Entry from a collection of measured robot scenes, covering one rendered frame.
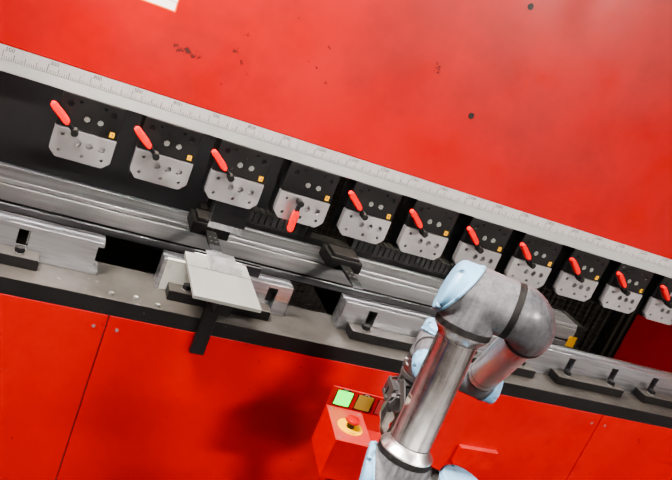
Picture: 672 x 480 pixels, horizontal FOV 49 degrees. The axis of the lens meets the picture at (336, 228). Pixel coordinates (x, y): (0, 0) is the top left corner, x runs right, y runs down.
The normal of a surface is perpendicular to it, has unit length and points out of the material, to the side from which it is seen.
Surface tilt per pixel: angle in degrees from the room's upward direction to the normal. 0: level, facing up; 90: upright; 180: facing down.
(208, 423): 90
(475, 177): 90
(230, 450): 90
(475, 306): 83
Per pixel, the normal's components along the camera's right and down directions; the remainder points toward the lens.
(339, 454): 0.17, 0.36
